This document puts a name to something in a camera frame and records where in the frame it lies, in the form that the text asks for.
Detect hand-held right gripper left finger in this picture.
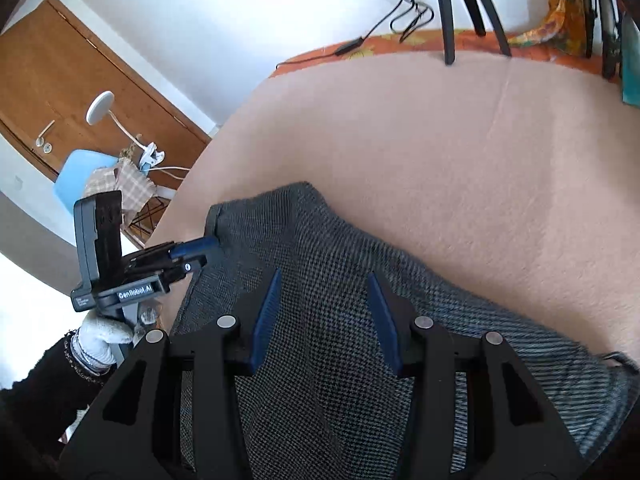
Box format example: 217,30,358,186
59,267,282,480

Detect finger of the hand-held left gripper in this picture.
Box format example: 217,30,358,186
169,237,221,262
165,256,209,285

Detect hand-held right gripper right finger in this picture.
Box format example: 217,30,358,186
366,272,587,480

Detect grey houndstooth pants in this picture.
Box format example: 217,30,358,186
169,182,640,480

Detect person's left forearm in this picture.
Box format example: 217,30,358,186
0,331,108,466

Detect person's left hand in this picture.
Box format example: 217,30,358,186
74,310,135,377

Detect beige checkered cloth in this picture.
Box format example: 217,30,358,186
81,156,160,223

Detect light blue chair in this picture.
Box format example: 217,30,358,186
53,149,122,217

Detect white clip lamp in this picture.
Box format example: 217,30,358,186
85,91,167,170

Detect peach blanket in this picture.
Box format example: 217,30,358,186
150,50,640,361

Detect wooden door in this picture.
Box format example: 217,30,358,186
0,0,214,183

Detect orange floral bed sheet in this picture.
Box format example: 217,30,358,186
269,29,640,83

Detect black metal chair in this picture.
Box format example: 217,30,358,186
429,0,513,67

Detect orange patterned cloth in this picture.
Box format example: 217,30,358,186
509,0,603,57

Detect teal cloth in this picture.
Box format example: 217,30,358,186
619,10,640,107

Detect black wire rack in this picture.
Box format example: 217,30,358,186
121,194,175,252

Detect white cable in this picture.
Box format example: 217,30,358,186
149,164,193,182

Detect metal door handle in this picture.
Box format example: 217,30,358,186
32,120,57,154

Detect black cable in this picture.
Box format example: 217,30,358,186
276,0,435,68

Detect black metal frame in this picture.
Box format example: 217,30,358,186
574,0,632,82

